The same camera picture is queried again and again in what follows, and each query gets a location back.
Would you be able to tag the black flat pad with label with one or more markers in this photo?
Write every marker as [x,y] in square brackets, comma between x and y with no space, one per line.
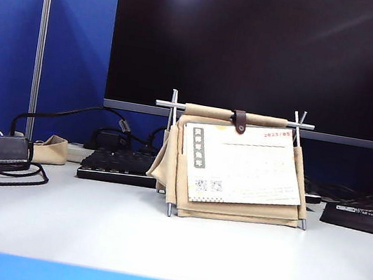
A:
[361,221]

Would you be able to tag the black power adapter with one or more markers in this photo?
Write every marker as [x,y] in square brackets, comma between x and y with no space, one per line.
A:
[106,139]

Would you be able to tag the beige fabric pouch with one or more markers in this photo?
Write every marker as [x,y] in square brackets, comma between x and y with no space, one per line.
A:
[51,150]

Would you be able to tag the white power strip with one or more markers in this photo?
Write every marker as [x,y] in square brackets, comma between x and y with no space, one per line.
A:
[76,152]

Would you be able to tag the aluminium partition post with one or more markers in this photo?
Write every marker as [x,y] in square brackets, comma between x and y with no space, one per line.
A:
[40,53]

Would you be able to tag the black computer keyboard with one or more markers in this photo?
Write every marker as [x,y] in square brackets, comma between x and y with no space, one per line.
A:
[111,167]

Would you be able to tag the large black computer monitor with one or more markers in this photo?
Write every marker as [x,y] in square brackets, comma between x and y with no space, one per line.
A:
[241,42]

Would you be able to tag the white calendar page with print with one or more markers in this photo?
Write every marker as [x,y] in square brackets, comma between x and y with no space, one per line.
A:
[256,172]

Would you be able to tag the beige fabric calendar stand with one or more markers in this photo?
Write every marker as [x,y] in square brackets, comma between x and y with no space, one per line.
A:
[217,212]

